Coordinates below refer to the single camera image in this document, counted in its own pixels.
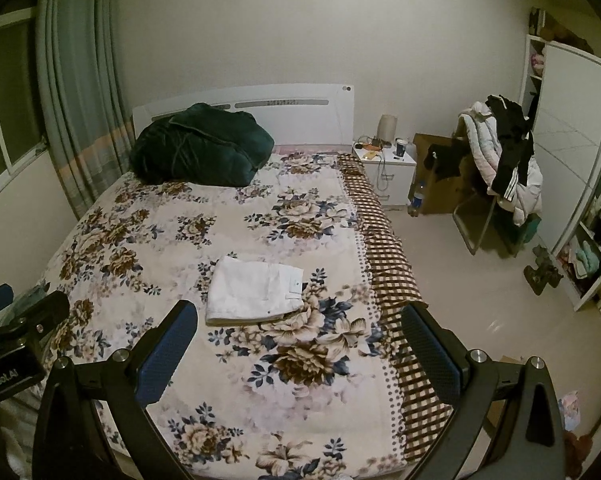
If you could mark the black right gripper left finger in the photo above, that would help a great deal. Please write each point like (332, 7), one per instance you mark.
(70, 442)

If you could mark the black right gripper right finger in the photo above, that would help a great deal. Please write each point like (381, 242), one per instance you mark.
(528, 442)

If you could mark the white pants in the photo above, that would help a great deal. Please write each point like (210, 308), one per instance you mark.
(248, 292)

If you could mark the brown checkered bed sheet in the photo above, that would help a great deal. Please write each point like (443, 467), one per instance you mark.
(416, 414)

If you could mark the dark shoes on floor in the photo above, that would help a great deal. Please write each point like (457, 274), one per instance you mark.
(545, 272)

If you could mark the floral bed blanket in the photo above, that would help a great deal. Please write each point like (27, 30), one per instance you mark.
(288, 374)

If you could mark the folding metal chair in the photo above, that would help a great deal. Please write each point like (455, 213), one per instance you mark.
(479, 216)

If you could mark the dark green pillow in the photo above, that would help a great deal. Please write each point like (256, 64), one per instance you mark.
(202, 145)

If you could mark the plastic water bottle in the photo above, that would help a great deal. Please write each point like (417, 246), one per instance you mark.
(417, 200)

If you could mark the brown cardboard box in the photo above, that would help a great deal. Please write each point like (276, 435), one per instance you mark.
(444, 165)

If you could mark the grey green curtain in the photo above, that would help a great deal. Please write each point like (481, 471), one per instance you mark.
(87, 122)

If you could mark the clothes pile on chair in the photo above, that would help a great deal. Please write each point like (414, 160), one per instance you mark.
(501, 143)

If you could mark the white nightstand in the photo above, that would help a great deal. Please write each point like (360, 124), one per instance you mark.
(390, 176)

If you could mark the beige bedside lamp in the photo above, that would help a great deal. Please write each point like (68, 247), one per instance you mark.
(386, 129)

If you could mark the white wardrobe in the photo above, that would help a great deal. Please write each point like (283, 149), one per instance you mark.
(561, 91)

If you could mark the white headboard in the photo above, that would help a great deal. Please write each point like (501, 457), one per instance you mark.
(293, 114)

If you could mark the window frame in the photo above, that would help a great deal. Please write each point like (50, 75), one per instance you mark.
(21, 125)

